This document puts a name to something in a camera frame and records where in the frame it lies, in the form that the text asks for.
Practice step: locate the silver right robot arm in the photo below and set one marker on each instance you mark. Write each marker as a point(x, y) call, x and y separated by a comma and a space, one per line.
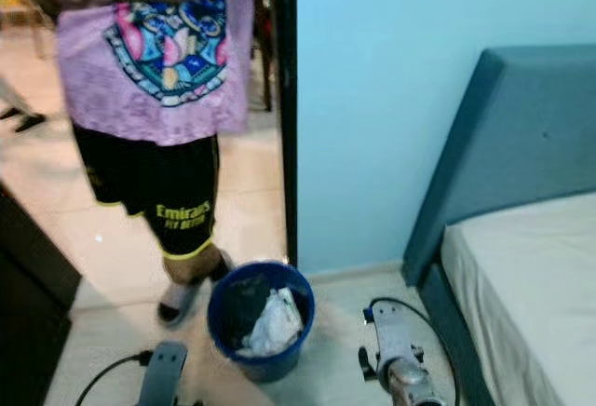
point(414, 383)

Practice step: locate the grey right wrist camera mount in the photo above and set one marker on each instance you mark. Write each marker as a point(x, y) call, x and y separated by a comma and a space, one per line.
point(394, 331)

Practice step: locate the black door frame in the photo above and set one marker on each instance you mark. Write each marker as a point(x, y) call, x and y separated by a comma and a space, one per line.
point(285, 99)

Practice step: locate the dark blue waste bin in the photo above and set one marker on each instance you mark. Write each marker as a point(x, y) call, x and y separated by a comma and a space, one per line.
point(265, 369)

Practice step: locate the white plastic bag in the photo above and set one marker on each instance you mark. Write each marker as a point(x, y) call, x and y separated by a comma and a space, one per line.
point(275, 327)

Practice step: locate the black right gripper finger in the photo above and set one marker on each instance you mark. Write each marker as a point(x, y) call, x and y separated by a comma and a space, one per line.
point(370, 370)

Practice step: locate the person in pink shirt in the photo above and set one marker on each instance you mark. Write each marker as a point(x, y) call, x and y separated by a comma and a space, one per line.
point(149, 75)

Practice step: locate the black rubbish bag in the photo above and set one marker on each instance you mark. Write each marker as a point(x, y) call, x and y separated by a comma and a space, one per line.
point(244, 305)

